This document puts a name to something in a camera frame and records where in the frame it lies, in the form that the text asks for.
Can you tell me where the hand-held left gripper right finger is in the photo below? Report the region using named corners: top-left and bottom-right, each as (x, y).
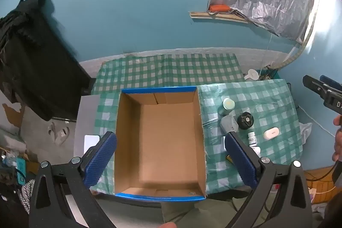
top-left (226, 132), bottom-right (313, 228)

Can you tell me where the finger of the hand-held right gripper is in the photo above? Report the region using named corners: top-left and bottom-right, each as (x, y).
top-left (303, 75), bottom-right (332, 100)
top-left (320, 75), bottom-right (342, 91)

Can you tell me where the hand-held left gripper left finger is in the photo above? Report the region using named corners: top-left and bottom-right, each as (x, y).
top-left (28, 131), bottom-right (118, 228)

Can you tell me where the small white labelled bottle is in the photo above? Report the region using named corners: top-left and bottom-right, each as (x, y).
top-left (247, 132), bottom-right (258, 148)

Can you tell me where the grey octagonal box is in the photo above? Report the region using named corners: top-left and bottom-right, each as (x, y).
top-left (220, 114), bottom-right (239, 135)

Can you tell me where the black round case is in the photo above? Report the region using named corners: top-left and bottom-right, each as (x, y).
top-left (237, 112), bottom-right (254, 131)

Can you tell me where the white oval case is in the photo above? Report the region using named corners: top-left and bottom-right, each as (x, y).
top-left (263, 127), bottom-right (280, 141)

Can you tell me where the green round tin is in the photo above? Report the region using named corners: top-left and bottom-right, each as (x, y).
top-left (218, 98), bottom-right (236, 117)

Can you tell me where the cardboard box with blue edges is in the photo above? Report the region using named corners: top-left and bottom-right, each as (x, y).
top-left (114, 86), bottom-right (207, 202)

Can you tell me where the person's right hand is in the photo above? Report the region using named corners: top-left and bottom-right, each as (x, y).
top-left (332, 114), bottom-right (342, 162)

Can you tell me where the white smartphone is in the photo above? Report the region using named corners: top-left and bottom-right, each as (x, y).
top-left (84, 135), bottom-right (101, 157)

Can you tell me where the large-check green plastic cloth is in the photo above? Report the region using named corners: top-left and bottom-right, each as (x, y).
top-left (89, 79), bottom-right (304, 195)

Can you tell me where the white slipper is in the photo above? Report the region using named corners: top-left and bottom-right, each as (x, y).
top-left (55, 127), bottom-right (70, 144)
top-left (48, 122), bottom-right (60, 141)

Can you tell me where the white cup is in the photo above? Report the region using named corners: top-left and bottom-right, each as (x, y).
top-left (244, 69), bottom-right (258, 81)

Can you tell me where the teal box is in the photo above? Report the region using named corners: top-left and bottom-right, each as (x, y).
top-left (15, 159), bottom-right (27, 178)

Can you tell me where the striped cloth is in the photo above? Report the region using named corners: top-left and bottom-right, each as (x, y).
top-left (20, 180), bottom-right (35, 215)

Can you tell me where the small-check green tablecloth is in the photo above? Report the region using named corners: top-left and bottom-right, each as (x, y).
top-left (91, 54), bottom-right (245, 96)

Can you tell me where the wooden strip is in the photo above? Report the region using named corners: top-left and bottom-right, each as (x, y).
top-left (189, 11), bottom-right (249, 24)

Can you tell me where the orange block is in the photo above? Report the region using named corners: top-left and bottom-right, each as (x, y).
top-left (209, 4), bottom-right (230, 13)

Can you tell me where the black garment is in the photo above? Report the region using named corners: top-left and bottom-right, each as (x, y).
top-left (0, 0), bottom-right (97, 122)

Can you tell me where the beige rope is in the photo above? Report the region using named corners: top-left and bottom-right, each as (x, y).
top-left (270, 0), bottom-right (329, 68)

